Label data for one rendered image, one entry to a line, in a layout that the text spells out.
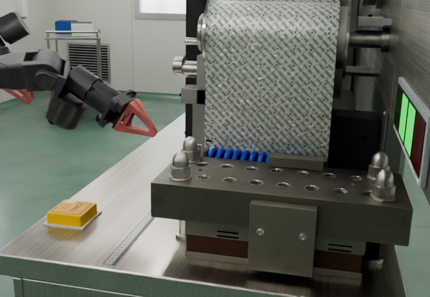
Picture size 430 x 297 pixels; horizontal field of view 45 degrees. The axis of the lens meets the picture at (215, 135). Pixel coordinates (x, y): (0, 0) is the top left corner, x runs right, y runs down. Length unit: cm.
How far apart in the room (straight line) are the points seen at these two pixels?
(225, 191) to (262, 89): 24
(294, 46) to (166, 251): 42
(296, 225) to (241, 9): 41
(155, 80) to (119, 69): 53
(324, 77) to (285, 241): 31
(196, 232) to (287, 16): 41
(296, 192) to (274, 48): 28
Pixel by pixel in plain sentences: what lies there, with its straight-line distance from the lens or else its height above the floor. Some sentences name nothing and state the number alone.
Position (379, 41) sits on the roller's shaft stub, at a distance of 100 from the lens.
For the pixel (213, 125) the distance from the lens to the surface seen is 100.
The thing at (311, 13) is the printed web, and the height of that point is 129.
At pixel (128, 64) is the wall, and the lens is 709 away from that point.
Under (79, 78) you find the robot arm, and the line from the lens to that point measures 106.
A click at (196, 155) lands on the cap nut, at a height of 104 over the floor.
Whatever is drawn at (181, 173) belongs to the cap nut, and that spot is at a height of 104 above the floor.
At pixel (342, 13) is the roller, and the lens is 97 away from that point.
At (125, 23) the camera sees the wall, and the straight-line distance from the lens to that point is 705.
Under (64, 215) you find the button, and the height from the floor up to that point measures 92.
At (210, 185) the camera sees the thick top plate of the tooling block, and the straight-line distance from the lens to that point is 83.
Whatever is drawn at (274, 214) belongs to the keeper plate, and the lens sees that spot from 79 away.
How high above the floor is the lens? 132
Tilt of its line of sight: 15 degrees down
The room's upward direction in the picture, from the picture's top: 1 degrees clockwise
